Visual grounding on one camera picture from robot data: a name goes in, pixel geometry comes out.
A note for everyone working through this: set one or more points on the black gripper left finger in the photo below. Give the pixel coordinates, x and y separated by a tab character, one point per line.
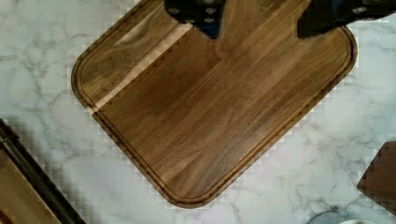
205	15

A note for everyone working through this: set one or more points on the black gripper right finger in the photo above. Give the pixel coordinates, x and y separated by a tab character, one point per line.
323	16

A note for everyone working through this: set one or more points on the light wooden drawer box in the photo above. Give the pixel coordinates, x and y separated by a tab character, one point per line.
19	202

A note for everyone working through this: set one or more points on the dark wooden cutting board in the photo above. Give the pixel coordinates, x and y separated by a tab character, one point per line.
192	112

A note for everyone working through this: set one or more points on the dark brown wooden block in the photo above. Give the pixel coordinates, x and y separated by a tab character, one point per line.
379	180

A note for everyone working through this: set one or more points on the grey round dish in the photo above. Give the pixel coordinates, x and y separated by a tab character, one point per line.
337	217

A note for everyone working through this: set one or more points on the dark metal drawer handle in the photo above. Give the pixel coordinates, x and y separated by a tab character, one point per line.
37	178

